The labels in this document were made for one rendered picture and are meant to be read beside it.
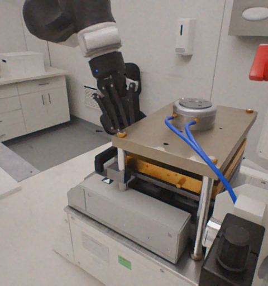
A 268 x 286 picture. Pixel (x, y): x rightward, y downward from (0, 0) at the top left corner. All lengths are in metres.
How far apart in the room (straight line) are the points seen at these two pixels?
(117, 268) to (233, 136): 0.33
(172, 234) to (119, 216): 0.10
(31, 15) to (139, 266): 0.51
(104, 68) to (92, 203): 0.27
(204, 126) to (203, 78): 1.64
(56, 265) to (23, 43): 3.15
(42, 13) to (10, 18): 2.98
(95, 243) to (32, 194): 0.44
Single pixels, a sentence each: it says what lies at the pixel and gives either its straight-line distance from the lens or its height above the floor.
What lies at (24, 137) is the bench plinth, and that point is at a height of 0.04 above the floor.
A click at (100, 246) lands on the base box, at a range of 0.53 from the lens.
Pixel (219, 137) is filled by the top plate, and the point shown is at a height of 1.11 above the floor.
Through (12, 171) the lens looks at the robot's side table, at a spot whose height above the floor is 0.75.
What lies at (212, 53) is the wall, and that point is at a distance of 2.03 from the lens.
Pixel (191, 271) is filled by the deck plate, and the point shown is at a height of 0.93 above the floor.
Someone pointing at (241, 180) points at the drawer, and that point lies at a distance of 0.59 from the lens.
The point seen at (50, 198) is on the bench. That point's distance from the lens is 0.88.
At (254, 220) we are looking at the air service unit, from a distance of 0.31.
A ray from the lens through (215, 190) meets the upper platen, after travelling 0.40.
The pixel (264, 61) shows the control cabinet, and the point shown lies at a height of 1.24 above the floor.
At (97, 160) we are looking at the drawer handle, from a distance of 0.55.
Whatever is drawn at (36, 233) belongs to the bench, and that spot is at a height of 0.75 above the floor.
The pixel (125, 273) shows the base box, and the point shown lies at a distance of 0.54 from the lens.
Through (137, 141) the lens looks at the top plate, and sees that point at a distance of 0.38.
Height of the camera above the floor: 1.28
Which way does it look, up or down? 26 degrees down
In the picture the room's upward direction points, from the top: straight up
